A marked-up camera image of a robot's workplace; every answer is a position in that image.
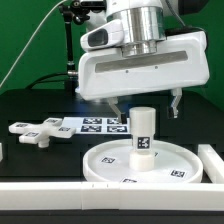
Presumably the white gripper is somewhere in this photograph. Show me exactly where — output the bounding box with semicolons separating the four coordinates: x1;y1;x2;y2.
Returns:
78;31;209;124

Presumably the white round table top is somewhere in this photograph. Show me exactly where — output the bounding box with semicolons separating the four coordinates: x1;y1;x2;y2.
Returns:
83;139;203;183

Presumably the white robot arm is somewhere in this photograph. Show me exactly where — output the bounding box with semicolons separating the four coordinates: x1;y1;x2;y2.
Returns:
78;0;209;118

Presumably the white marker sheet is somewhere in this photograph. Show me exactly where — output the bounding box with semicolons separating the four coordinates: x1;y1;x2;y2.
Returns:
62;117;130;134

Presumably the white right fence bar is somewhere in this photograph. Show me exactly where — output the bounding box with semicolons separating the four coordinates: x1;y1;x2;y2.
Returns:
198;144;224;184

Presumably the white fence bar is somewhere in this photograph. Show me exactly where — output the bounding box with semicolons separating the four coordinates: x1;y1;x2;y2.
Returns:
198;144;224;184
0;143;3;162
0;182;224;211

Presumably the white cross-shaped table base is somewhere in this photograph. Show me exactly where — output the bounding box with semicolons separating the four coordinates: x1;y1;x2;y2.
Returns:
9;118;76;148

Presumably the white left fence bar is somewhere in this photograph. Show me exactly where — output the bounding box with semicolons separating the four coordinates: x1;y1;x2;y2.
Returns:
0;143;3;162

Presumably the white front fence bar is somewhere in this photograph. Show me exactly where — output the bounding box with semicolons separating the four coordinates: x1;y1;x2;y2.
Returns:
0;182;224;211

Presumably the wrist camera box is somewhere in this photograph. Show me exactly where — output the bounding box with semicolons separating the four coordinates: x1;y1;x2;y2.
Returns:
80;19;124;52

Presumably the black cable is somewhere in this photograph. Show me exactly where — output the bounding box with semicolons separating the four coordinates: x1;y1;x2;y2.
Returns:
25;72;71;90

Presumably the black camera on mount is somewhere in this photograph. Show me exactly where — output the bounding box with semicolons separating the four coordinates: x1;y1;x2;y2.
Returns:
72;0;107;10

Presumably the white cable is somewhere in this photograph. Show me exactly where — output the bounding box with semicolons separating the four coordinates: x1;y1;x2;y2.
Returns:
0;0;68;88

